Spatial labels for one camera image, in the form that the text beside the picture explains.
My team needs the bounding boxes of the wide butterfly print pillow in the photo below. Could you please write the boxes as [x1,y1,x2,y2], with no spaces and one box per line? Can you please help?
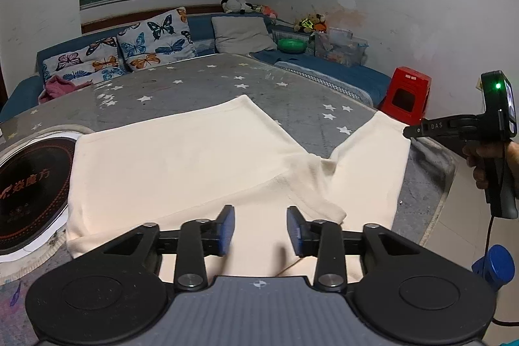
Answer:
[42,37,126,85]

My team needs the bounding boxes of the blue plastic object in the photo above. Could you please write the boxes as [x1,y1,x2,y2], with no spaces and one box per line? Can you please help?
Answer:
[472,245,515,290]

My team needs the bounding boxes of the blue sofa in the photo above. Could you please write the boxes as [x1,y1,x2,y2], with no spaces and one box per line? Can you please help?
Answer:
[0,11,393,124]

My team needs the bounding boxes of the plain grey pillow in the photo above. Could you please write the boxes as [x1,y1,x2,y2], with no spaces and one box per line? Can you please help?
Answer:
[211,16,278,54]

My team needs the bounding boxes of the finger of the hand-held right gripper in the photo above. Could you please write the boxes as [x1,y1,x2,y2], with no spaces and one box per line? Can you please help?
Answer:
[403,115,459,144]

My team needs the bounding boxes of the square butterfly print pillow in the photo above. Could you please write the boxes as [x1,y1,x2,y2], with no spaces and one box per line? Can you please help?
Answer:
[117,6,199,72]

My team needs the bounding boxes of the pink cloth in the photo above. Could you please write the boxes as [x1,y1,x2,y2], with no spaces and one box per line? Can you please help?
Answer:
[38,75,94,104]

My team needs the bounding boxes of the clear storage box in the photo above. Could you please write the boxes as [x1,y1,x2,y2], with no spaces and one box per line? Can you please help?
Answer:
[314,28,368,67]

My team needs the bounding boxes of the red plastic stool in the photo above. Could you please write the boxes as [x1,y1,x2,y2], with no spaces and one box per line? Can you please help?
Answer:
[380,66,432,126]

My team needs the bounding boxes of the plush toy with yellow vest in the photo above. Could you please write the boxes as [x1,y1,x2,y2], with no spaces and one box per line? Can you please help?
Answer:
[294,13,327,34]

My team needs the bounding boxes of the black cable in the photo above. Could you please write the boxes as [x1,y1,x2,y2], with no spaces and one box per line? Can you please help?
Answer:
[484,214,519,326]

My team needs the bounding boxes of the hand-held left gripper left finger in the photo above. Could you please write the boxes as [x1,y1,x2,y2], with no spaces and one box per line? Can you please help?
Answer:
[103,204,236,289]

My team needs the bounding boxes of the black white plush toy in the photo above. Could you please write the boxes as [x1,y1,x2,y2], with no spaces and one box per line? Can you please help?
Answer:
[221,0,254,15]

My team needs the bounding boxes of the grey star tablecloth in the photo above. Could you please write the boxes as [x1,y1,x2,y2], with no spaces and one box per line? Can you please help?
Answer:
[0,52,459,330]

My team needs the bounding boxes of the green bowl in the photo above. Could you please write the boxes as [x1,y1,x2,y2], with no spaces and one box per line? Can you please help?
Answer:
[277,38,308,54]

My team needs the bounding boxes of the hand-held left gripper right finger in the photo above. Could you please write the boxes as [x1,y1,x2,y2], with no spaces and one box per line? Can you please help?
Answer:
[286,206,422,289]

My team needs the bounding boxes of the person's right hand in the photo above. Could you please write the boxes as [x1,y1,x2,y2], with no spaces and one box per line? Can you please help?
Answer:
[462,141,519,188]

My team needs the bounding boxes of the round black induction cooktop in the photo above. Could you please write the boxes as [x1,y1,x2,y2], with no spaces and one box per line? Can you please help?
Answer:
[0,137,79,253]

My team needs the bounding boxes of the cream pants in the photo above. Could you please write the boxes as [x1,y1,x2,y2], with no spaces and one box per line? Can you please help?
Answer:
[67,95,412,284]

